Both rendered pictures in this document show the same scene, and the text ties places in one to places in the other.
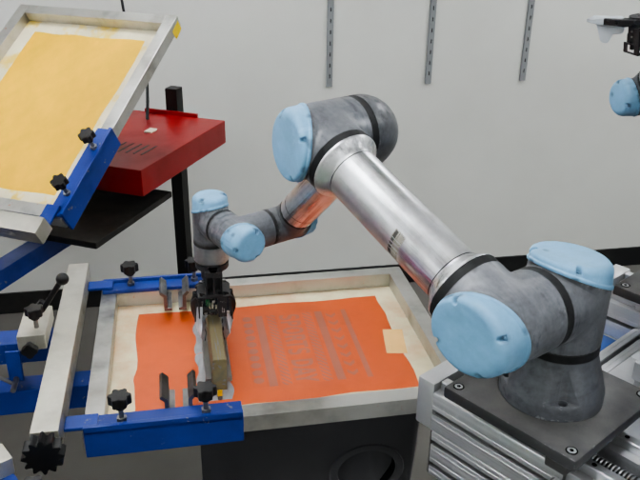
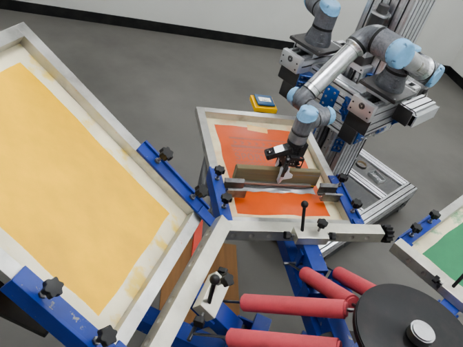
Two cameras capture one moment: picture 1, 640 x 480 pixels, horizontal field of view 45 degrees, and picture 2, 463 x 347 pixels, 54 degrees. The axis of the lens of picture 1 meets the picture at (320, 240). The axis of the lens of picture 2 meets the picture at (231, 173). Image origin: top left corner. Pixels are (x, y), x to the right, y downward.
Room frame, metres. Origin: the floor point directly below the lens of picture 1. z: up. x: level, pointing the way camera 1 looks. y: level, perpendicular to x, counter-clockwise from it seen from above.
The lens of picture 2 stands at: (1.99, 1.74, 2.18)
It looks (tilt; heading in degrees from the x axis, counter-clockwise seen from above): 38 degrees down; 260
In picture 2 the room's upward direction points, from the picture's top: 17 degrees clockwise
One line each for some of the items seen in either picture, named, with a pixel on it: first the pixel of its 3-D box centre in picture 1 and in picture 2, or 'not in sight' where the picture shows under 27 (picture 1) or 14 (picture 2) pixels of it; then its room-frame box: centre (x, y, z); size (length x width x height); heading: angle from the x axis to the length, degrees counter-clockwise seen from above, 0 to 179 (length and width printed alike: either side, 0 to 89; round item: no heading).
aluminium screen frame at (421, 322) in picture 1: (270, 341); (269, 164); (1.54, 0.11, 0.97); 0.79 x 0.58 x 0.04; 101
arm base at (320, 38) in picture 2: not in sight; (320, 33); (1.29, -0.71, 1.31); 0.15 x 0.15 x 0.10
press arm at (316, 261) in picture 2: (11, 347); (310, 255); (1.43, 0.66, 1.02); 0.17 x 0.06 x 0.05; 101
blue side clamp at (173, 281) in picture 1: (163, 290); (218, 197); (1.76, 0.40, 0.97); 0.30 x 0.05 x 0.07; 101
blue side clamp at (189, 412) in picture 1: (165, 427); (342, 202); (1.22, 0.30, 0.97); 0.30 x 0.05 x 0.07; 101
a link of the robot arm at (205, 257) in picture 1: (212, 251); (297, 135); (1.50, 0.23, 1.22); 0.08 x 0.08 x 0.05
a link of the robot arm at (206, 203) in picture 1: (210, 218); (305, 120); (1.49, 0.23, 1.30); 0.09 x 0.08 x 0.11; 37
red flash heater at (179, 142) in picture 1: (130, 148); not in sight; (2.68, 0.69, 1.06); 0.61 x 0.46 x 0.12; 161
